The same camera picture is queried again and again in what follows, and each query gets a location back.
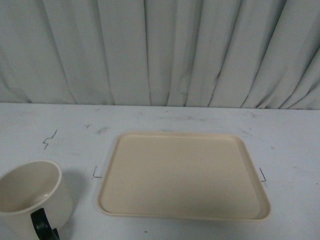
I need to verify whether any cream ceramic mug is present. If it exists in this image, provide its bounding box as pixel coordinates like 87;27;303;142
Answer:
0;159;73;240

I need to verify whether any beige rectangular plastic tray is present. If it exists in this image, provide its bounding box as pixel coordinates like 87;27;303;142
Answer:
97;131;271;221

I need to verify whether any white pleated curtain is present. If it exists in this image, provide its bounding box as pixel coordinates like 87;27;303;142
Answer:
0;0;320;110

